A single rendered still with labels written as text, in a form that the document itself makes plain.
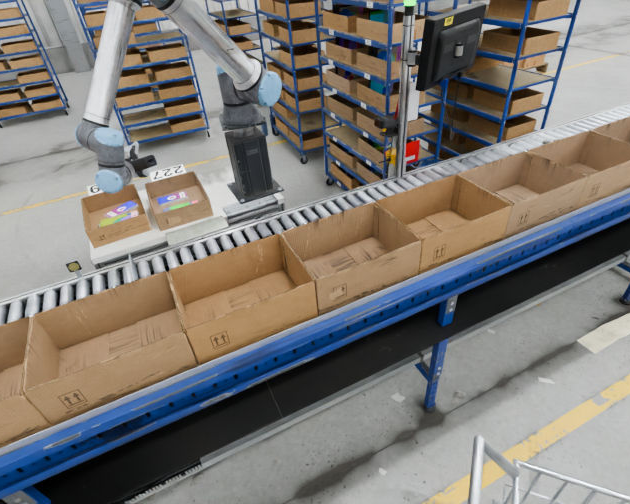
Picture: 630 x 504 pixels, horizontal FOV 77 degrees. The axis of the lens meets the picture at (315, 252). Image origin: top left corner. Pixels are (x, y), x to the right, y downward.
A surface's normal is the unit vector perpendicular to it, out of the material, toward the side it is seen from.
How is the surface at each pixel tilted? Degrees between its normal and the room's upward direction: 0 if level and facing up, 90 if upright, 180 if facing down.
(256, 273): 89
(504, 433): 0
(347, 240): 89
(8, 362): 89
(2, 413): 90
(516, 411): 0
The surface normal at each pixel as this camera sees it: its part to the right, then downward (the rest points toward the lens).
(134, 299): 0.42, 0.53
